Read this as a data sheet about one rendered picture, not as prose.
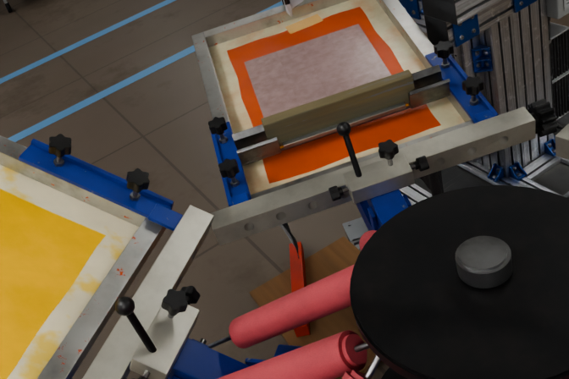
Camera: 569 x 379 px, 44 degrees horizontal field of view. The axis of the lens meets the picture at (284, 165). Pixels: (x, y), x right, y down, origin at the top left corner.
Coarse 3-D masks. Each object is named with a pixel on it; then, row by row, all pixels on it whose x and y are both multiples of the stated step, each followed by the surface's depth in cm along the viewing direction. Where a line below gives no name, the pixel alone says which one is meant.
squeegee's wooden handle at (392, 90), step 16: (384, 80) 159; (400, 80) 159; (336, 96) 159; (352, 96) 159; (368, 96) 160; (384, 96) 161; (400, 96) 162; (288, 112) 159; (304, 112) 158; (320, 112) 159; (336, 112) 160; (352, 112) 161; (368, 112) 162; (272, 128) 159; (288, 128) 160; (304, 128) 161; (320, 128) 162
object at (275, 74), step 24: (240, 48) 204; (264, 48) 201; (288, 48) 198; (240, 72) 195; (264, 72) 192; (288, 72) 190; (312, 72) 187; (264, 96) 184; (288, 96) 181; (312, 96) 179; (312, 144) 166; (336, 144) 164; (288, 168) 161; (312, 168) 159
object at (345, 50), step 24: (336, 24) 201; (360, 24) 199; (312, 48) 195; (336, 48) 192; (360, 48) 190; (384, 48) 187; (336, 72) 184; (360, 72) 182; (384, 72) 179; (384, 120) 166; (408, 120) 164; (432, 120) 162; (360, 144) 162
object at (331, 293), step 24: (360, 240) 126; (312, 288) 99; (336, 288) 96; (264, 312) 106; (288, 312) 102; (312, 312) 99; (240, 336) 109; (264, 336) 107; (336, 336) 86; (264, 360) 95; (288, 360) 90; (312, 360) 86; (336, 360) 84; (360, 360) 85
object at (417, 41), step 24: (312, 0) 207; (336, 0) 209; (384, 0) 198; (240, 24) 207; (264, 24) 208; (408, 24) 186; (432, 48) 176; (216, 96) 183; (408, 144) 153; (336, 168) 152; (264, 192) 152
